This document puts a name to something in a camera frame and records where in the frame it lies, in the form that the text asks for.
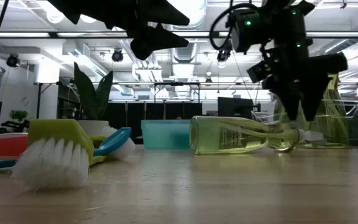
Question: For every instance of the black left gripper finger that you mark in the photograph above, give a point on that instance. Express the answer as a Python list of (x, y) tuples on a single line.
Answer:
[(166, 14), (152, 42)]

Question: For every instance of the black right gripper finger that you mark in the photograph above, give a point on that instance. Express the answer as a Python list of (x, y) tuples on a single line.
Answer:
[(287, 96), (314, 96)]

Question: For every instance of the yellow-green dish brush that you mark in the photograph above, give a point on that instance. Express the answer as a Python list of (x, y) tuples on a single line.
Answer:
[(59, 130)]

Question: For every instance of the pink red tray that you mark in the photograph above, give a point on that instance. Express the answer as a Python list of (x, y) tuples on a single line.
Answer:
[(2, 146)]

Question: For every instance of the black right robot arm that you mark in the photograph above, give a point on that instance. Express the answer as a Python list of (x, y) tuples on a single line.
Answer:
[(278, 21)]

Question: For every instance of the black ceiling spotlight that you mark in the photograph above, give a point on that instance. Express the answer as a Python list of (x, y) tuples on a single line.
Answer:
[(222, 56), (117, 56), (12, 60)]

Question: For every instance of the black monitor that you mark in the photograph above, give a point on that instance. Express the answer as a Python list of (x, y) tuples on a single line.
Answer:
[(235, 107)]

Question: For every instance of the black partition cabinets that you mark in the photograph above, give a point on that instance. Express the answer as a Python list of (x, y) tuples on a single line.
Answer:
[(172, 110)]

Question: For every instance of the snake plant in white pot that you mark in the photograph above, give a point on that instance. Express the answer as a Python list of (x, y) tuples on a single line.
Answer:
[(92, 99)]

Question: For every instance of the white light panel on stand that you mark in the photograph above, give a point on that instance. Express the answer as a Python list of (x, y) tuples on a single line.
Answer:
[(47, 74)]

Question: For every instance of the teal translucent plastic bin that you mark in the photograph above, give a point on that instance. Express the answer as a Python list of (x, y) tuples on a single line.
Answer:
[(163, 135)]

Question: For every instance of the small green background plant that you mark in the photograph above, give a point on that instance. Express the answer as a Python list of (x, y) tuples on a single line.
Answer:
[(19, 115)]

